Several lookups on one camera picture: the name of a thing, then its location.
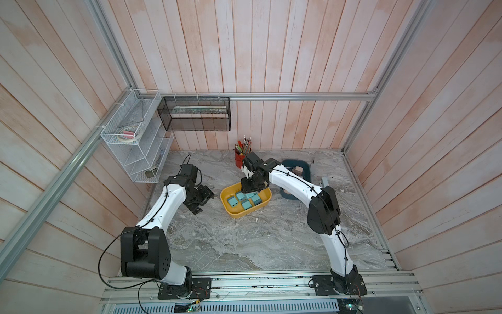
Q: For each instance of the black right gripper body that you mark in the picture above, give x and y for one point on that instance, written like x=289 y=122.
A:
x=251 y=184

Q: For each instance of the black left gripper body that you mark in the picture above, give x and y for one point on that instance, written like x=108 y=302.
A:
x=199 y=197

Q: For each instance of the teal plug moved aside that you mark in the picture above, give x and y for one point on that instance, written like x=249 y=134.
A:
x=256 y=200

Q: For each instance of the dark teal plastic bin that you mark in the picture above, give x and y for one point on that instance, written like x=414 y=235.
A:
x=290 y=164

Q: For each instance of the yellow plastic bin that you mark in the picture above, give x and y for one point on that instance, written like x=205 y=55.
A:
x=238 y=211

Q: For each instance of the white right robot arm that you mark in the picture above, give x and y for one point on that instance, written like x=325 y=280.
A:
x=323 y=217

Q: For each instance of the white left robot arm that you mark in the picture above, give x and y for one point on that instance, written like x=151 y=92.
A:
x=144 y=249

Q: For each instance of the red pencil cup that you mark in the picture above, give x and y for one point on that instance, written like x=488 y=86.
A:
x=242 y=148

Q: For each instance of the white stapler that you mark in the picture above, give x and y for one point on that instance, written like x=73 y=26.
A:
x=324 y=182

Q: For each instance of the tape roll on shelf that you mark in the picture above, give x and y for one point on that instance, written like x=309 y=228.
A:
x=129 y=134

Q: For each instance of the black mesh wall basket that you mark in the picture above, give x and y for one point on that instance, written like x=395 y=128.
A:
x=195 y=114

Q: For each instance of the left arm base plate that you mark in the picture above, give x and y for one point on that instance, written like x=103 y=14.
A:
x=198 y=288

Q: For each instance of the white wire shelf rack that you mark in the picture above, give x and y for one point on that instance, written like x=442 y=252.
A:
x=143 y=160

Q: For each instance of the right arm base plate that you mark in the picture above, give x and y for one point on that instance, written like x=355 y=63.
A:
x=336 y=285

